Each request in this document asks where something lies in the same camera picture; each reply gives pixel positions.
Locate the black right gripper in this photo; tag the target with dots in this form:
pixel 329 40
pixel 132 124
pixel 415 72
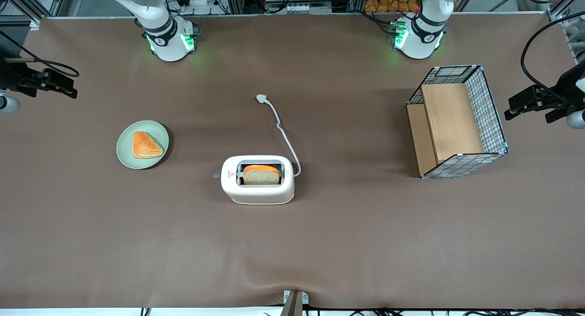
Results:
pixel 13 76

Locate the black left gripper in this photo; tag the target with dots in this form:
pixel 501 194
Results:
pixel 568 88

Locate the white toaster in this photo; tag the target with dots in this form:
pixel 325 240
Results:
pixel 274 192

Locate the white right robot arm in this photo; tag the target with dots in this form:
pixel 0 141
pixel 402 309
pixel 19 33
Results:
pixel 167 37

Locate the wooden step shelf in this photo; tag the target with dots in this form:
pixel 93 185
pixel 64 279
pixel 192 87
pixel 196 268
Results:
pixel 450 124

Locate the pale green plate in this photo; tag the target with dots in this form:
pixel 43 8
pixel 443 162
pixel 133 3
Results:
pixel 128 154

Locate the triangular orange pastry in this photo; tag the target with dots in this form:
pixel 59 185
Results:
pixel 145 145

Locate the bread slice with orange crust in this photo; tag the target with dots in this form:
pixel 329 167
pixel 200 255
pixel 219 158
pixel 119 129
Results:
pixel 261 176

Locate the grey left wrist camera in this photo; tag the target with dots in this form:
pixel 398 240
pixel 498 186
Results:
pixel 577 119

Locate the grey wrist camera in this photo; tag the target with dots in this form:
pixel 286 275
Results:
pixel 577 119
pixel 8 104

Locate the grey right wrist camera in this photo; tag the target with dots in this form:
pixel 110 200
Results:
pixel 8 104

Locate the aluminium frame profile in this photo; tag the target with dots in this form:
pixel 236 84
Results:
pixel 564 5
pixel 27 3

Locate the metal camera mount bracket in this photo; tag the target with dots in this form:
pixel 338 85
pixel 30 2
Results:
pixel 295 302

